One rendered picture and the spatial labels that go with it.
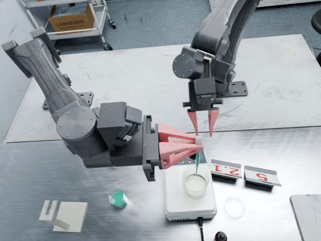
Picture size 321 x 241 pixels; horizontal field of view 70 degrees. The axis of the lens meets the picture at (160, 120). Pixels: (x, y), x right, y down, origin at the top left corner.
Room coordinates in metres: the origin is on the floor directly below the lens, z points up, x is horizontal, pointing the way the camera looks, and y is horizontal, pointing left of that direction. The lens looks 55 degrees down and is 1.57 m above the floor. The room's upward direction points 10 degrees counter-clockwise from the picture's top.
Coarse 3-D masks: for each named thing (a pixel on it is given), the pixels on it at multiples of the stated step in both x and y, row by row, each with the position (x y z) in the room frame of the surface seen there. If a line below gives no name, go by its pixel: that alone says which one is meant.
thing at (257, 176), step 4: (248, 172) 0.23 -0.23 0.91; (252, 172) 0.23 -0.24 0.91; (248, 176) 0.21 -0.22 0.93; (252, 176) 0.21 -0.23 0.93; (256, 176) 0.21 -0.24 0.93; (260, 176) 0.21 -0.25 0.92; (264, 176) 0.20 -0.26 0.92; (268, 176) 0.20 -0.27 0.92; (272, 176) 0.20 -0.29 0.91; (276, 176) 0.20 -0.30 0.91; (264, 180) 0.19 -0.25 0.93; (268, 180) 0.19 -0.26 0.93; (272, 180) 0.19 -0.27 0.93; (276, 180) 0.19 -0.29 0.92
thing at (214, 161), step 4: (212, 160) 0.29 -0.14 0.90; (216, 160) 0.29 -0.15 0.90; (216, 164) 0.27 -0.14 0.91; (220, 164) 0.27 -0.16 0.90; (224, 164) 0.27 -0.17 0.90; (228, 164) 0.26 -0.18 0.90; (232, 164) 0.26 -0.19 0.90; (236, 164) 0.26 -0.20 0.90; (240, 164) 0.26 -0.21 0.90; (236, 168) 0.25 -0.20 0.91; (240, 168) 0.25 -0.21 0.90; (212, 172) 0.24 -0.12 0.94; (220, 176) 0.23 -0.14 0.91; (224, 176) 0.23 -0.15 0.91; (228, 176) 0.22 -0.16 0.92; (232, 176) 0.21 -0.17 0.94
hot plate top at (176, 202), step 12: (168, 168) 0.25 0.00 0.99; (180, 168) 0.25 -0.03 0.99; (168, 180) 0.22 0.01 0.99; (180, 180) 0.21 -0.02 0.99; (168, 192) 0.19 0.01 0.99; (180, 192) 0.18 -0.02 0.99; (168, 204) 0.16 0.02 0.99; (180, 204) 0.15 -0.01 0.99; (192, 204) 0.15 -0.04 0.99; (204, 204) 0.14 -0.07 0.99
